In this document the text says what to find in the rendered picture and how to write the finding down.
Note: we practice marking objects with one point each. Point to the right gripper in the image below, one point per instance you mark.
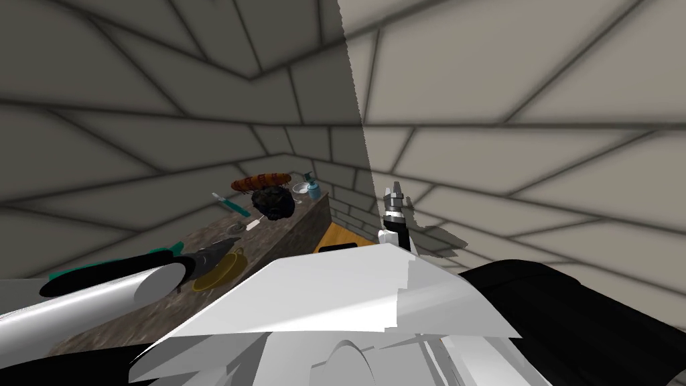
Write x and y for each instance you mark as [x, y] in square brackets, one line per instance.
[393, 206]

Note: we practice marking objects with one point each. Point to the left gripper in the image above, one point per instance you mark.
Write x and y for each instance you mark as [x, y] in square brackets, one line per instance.
[203, 258]

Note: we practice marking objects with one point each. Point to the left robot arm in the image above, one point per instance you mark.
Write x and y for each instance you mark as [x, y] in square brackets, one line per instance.
[80, 305]

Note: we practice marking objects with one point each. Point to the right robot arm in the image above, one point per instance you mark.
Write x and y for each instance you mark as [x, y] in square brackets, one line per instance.
[563, 321]

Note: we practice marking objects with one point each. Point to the yellow mug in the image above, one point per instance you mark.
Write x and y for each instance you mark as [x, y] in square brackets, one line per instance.
[221, 271]

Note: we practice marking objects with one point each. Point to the black lumpy object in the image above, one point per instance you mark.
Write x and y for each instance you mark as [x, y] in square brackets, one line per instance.
[273, 202]

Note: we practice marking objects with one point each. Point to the brown bread loaf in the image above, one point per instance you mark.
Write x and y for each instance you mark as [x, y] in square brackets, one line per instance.
[261, 182]

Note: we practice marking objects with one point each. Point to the teal soap bottle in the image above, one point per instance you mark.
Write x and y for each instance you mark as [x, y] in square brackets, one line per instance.
[313, 188]

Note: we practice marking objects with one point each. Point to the white bowl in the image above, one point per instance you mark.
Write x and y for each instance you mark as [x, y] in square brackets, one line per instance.
[300, 188]

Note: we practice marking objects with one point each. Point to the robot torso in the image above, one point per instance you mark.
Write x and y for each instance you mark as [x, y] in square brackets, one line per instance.
[321, 300]

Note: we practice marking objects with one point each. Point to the teal flat object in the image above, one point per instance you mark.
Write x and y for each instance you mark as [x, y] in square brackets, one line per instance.
[112, 264]

